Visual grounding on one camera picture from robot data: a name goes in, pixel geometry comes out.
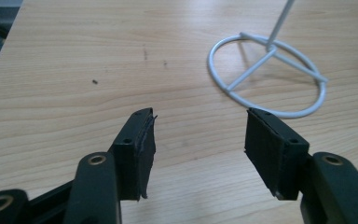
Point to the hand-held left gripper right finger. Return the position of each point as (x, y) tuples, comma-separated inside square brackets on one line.
[(273, 149)]

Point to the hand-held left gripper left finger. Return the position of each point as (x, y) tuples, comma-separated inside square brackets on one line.
[(136, 155)]

